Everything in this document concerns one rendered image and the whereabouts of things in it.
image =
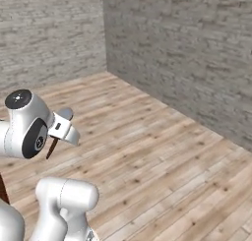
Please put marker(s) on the dark brown wooden piece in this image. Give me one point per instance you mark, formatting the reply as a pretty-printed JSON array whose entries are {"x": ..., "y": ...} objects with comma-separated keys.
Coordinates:
[{"x": 3, "y": 190}]

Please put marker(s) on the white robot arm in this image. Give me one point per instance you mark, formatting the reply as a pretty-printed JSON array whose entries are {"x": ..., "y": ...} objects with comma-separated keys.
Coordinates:
[{"x": 23, "y": 127}]

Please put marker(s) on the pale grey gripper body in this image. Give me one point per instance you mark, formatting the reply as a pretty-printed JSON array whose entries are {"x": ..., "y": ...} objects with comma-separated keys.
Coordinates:
[{"x": 73, "y": 135}]

